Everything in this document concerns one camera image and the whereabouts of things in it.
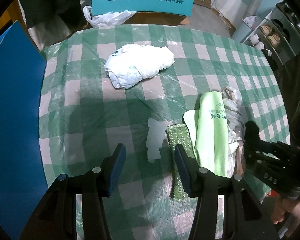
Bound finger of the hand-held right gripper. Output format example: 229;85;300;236
244;121;300;156

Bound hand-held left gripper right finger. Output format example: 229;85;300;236
174;144;278;240

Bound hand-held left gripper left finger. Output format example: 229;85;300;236
29;144;127;240

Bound clear plastic bag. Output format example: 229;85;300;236
221;86;246;178

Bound green glittery sponge cloth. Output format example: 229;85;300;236
166;123;203;202

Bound light green microfiber cloth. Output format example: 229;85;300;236
193;91;232;178

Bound white plastic scrap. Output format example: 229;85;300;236
145;117;168;164

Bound pale green insole card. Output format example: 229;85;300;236
182;109;203;140

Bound white plastic bag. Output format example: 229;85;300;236
104;44;175;90
83;5;138;28

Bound blue-sided cardboard box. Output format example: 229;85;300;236
0;21;47;213

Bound person's right hand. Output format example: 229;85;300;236
271;196;300;227

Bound green checked tablecloth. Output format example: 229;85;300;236
39;24;290;240

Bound white shoe rack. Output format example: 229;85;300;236
239;1;300;67

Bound brown cardboard box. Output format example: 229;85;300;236
120;10;191;27

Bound dark hanging jackets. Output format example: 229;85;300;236
16;0;95;53

